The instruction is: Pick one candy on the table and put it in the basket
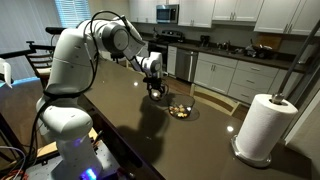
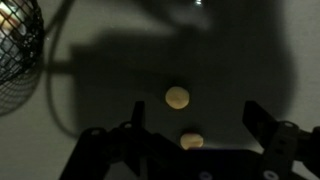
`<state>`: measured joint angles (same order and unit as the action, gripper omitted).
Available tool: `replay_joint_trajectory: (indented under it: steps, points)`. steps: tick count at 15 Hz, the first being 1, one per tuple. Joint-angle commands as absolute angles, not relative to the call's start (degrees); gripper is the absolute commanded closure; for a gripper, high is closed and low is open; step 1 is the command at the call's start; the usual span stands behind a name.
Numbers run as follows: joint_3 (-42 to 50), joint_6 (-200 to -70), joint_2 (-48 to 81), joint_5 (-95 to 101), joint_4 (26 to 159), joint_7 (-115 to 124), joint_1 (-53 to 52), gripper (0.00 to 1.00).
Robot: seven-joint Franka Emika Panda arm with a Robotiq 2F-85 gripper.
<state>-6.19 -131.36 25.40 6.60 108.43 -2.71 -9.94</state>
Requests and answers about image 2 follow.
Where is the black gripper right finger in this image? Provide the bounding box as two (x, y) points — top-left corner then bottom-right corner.
(242, 100), (300, 180)

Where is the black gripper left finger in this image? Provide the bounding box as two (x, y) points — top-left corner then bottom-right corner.
(116, 100), (150, 177)

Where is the pile of wrapped candies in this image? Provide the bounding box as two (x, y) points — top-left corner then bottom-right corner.
(0, 2), (28, 36)

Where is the black wire mesh basket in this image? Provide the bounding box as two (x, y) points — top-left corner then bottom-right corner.
(0, 0), (46, 116)

